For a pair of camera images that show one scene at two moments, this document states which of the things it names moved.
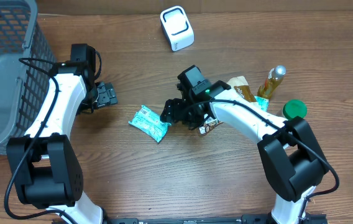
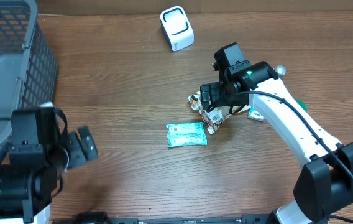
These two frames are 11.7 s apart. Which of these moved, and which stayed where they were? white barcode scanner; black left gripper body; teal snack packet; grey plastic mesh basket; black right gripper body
Moved: black right gripper body; teal snack packet; black left gripper body
Stayed: grey plastic mesh basket; white barcode scanner
